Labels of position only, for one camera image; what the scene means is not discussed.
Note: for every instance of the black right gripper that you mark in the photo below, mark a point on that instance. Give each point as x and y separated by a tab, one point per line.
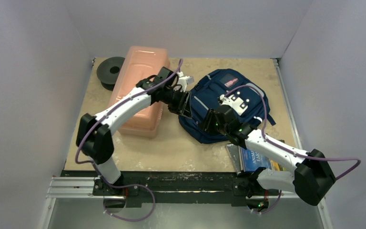
210	120

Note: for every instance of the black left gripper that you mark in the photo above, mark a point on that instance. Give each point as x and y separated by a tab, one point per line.
182	108

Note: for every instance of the navy blue student backpack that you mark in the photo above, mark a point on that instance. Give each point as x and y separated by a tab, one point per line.
224	86

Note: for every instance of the pink pen toy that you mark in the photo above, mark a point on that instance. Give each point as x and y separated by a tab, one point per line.
230	82

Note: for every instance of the dark book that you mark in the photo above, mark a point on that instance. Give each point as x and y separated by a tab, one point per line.
236	157

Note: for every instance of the blue Animal Farm book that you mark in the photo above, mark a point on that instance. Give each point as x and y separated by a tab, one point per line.
251	161

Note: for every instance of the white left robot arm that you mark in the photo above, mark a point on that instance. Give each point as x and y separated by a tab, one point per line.
95	132

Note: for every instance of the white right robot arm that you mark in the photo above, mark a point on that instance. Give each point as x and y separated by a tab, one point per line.
308	174

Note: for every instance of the black filament spool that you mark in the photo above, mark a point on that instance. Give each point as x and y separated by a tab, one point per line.
108	72

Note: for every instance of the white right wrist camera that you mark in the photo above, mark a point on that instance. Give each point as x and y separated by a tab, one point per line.
223	100

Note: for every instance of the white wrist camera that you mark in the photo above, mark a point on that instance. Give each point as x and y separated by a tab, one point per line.
223	100
183	81

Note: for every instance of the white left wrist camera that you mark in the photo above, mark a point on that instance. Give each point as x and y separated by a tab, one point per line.
183	81

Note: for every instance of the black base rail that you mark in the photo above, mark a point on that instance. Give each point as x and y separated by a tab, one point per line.
183	188

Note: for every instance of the aluminium frame rail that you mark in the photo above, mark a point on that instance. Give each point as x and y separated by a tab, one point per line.
74	187

